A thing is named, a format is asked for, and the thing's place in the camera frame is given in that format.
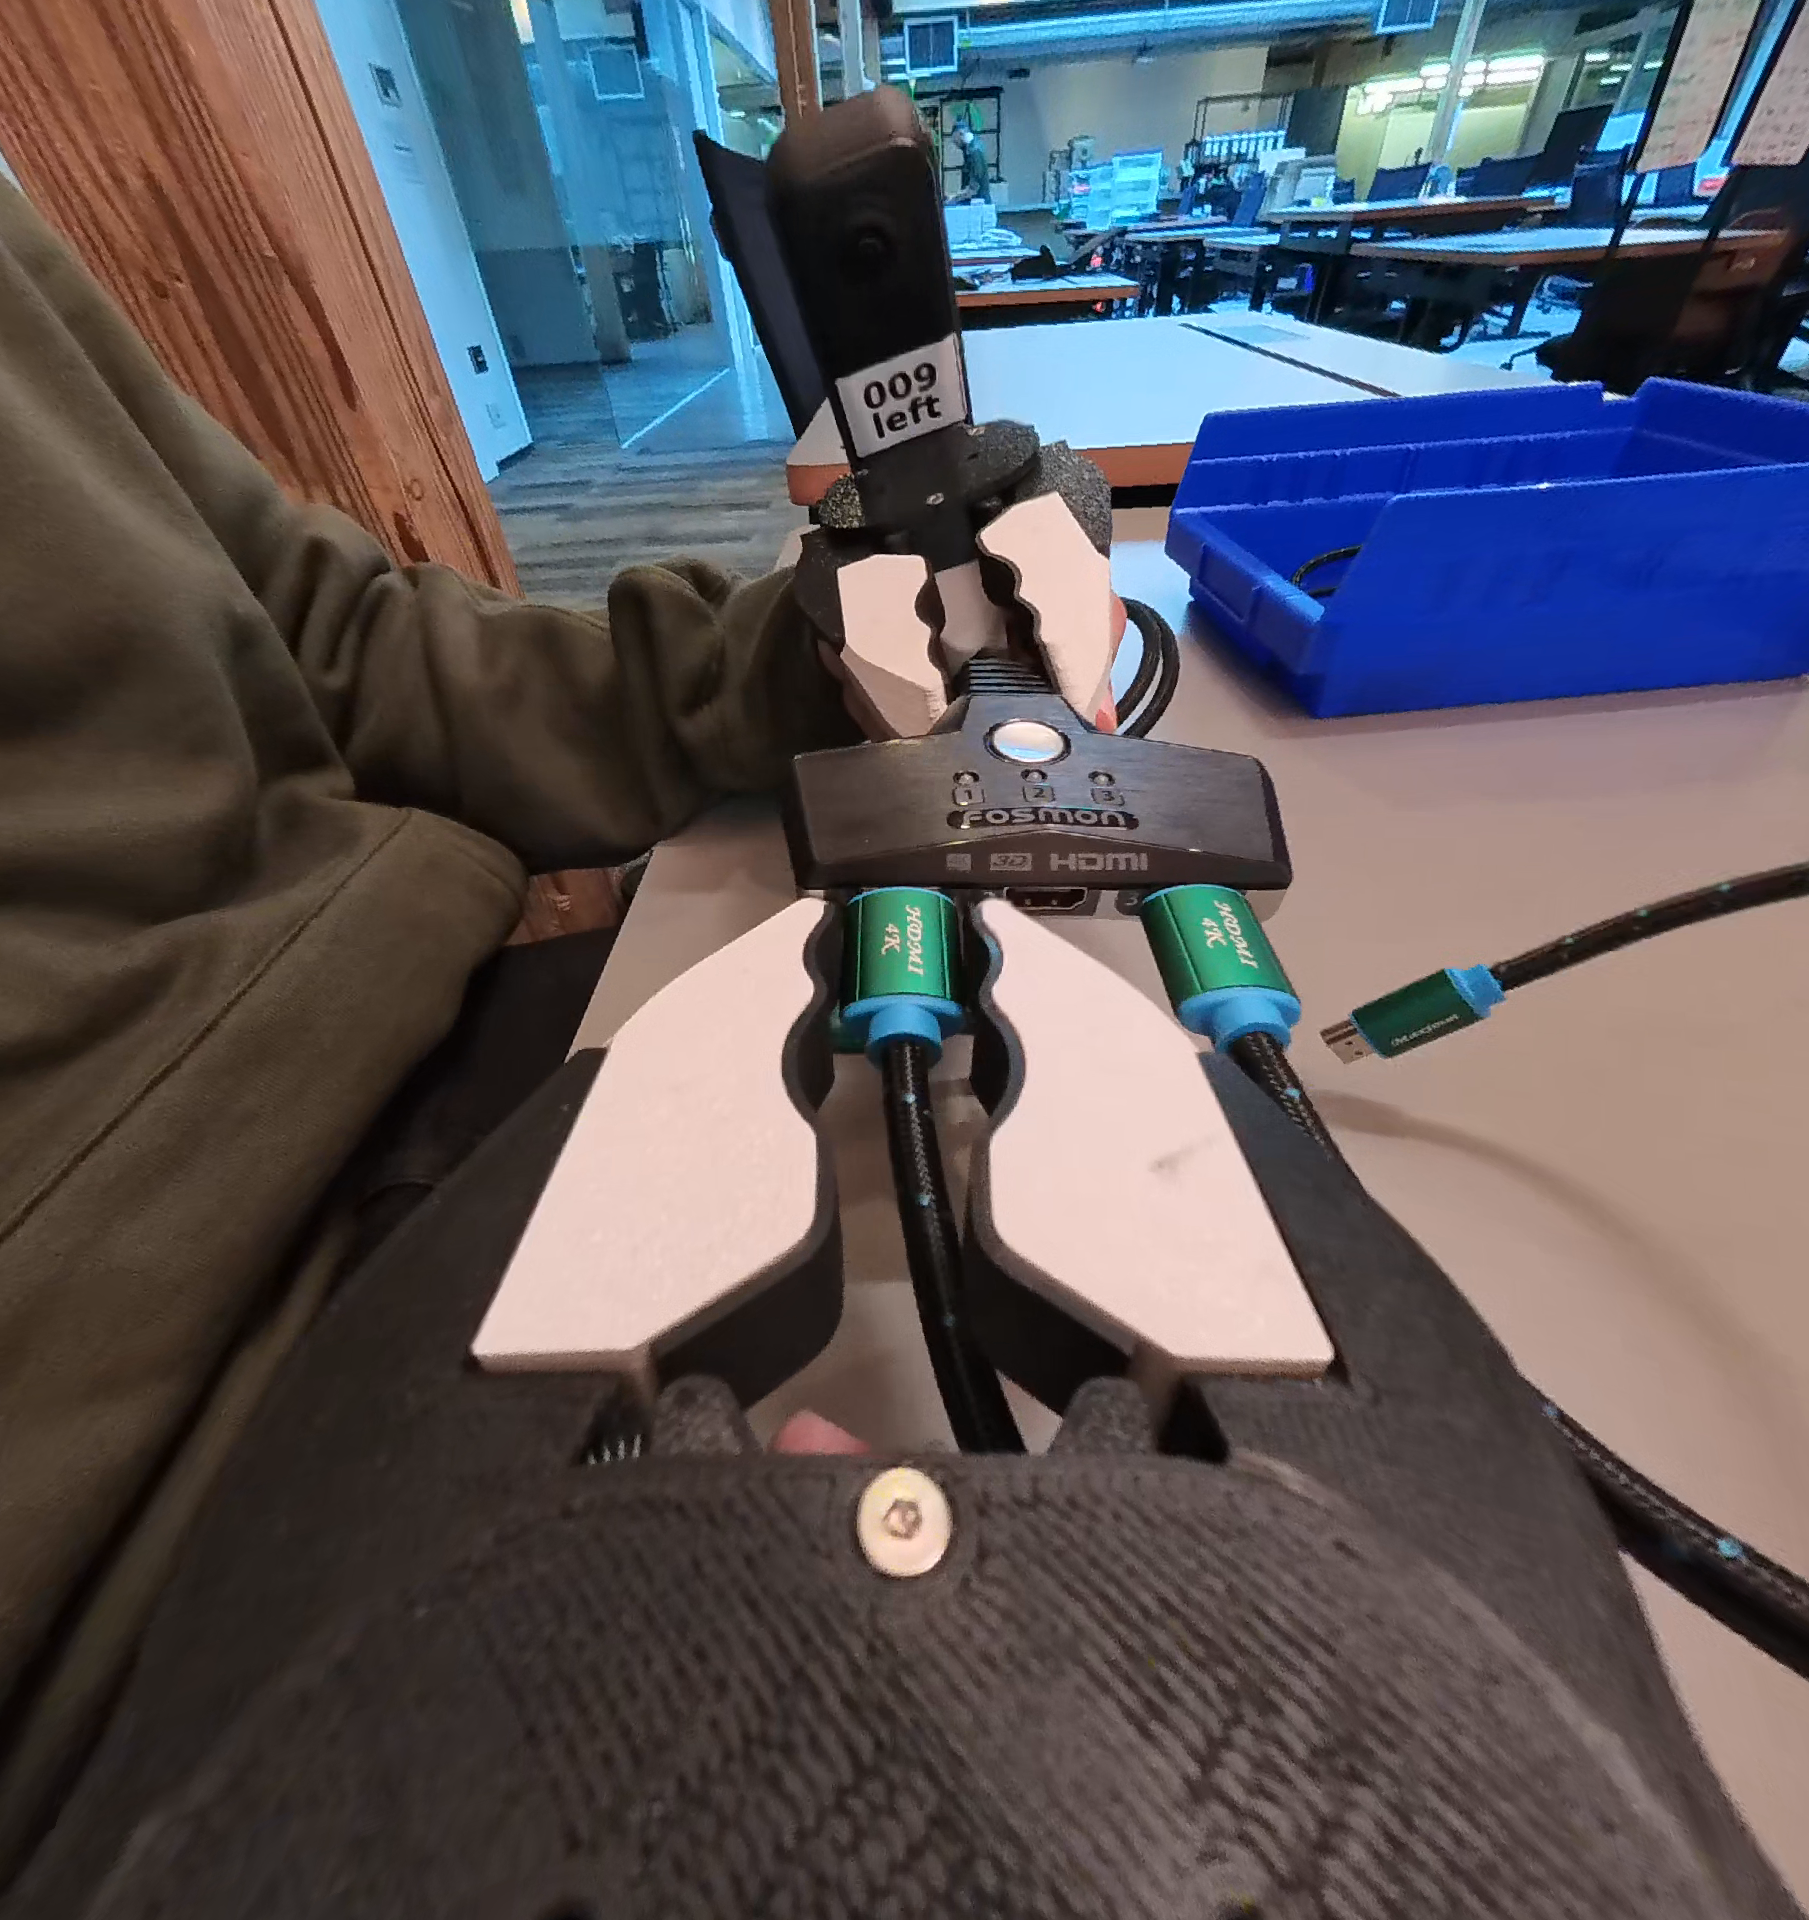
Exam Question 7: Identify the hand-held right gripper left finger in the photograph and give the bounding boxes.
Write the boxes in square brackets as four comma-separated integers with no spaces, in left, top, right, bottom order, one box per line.
[469,897,845,1402]

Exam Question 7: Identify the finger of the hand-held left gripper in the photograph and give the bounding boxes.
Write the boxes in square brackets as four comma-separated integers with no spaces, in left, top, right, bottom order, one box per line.
[979,495,1122,722]
[835,553,947,737]

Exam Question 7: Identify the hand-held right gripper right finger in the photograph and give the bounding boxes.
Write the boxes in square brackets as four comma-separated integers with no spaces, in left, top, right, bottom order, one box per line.
[969,897,1338,1419]

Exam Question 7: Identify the black braided switch cable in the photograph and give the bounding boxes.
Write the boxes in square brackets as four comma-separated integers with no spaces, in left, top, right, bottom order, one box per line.
[1103,598,1182,737]

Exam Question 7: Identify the black HDMI switch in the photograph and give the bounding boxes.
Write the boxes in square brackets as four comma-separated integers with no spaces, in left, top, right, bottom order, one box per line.
[779,653,1291,918]

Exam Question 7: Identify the braided HDMI cable green plugs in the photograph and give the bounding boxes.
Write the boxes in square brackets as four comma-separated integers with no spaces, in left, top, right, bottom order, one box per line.
[825,888,1030,1458]
[1134,853,1809,1709]

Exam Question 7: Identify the person's left forearm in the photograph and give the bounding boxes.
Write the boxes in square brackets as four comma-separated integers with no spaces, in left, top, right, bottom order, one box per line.
[235,485,861,876]

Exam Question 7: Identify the white-topped desk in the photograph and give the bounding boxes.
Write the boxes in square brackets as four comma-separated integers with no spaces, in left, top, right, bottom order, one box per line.
[785,307,1610,512]

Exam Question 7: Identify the grey desk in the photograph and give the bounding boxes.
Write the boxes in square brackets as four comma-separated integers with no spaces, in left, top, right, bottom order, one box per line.
[562,531,1809,1920]

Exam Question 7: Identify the dark long desk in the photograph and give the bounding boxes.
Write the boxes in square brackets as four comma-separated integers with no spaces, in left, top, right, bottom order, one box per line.
[1345,222,1795,354]

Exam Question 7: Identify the person's black pants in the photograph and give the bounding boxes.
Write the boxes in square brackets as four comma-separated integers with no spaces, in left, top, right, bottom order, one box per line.
[320,920,627,1289]

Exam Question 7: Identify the large blue plastic bin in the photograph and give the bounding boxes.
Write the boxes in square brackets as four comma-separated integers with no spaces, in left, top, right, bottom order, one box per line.
[1167,373,1809,721]

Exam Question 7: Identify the olive green hoodie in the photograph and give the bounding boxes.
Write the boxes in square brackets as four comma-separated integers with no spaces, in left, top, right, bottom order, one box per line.
[0,119,527,1805]

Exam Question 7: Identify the wooden pillar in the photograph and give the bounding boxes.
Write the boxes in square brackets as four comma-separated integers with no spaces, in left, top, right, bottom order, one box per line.
[0,0,519,601]

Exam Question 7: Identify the black office chair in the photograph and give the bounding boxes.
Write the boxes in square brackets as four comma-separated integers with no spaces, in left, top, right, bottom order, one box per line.
[1531,119,1809,402]

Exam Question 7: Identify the handwritten paper sheet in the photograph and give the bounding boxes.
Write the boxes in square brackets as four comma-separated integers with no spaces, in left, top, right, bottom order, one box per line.
[1725,0,1809,167]
[1629,0,1764,176]

